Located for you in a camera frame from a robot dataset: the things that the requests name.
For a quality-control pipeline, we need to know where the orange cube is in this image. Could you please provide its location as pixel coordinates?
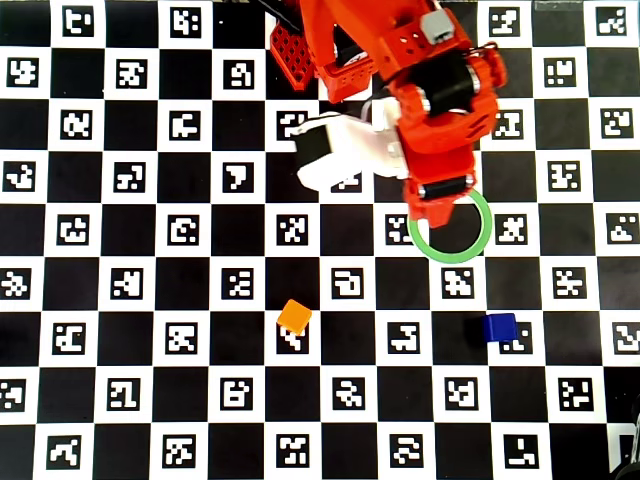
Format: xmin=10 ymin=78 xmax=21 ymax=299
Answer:
xmin=276 ymin=298 xmax=313 ymax=336

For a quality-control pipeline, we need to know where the green flat ring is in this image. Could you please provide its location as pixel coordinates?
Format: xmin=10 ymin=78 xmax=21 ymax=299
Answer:
xmin=407 ymin=188 xmax=494 ymax=264

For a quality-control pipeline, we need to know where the red perforated robot base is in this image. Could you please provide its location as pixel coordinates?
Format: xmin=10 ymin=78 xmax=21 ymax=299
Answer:
xmin=269 ymin=22 xmax=321 ymax=92

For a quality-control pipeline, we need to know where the thin black camera cable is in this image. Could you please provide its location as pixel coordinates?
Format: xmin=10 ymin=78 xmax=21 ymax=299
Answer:
xmin=297 ymin=110 xmax=374 ymax=134

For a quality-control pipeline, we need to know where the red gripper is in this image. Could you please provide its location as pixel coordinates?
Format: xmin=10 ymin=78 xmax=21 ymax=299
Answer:
xmin=394 ymin=84 xmax=500 ymax=224

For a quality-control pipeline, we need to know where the black white marker checkerboard mat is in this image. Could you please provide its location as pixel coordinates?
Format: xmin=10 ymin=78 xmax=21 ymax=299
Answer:
xmin=0 ymin=0 xmax=640 ymax=480

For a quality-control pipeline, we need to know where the blue cube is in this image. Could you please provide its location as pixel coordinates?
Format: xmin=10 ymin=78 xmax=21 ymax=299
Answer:
xmin=481 ymin=312 xmax=518 ymax=344

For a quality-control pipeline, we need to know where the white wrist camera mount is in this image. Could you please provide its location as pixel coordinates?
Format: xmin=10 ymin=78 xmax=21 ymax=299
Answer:
xmin=293 ymin=97 xmax=416 ymax=192

